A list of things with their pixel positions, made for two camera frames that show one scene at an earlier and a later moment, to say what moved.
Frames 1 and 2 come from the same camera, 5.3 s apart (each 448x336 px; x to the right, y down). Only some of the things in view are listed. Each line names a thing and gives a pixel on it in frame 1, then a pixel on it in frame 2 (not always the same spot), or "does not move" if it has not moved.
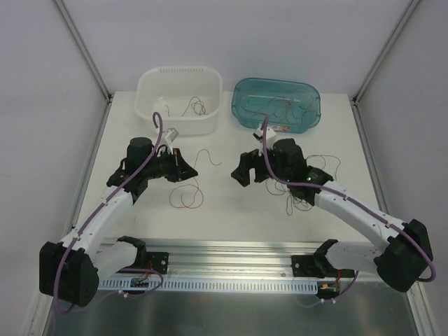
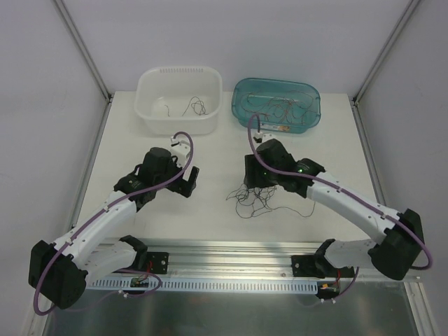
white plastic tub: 189,99 does not move
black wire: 288,191 to 252,200
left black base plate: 159,261 does not move
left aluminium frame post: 84,48 does not move
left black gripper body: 176,166 to 187,181
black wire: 198,107 does not move
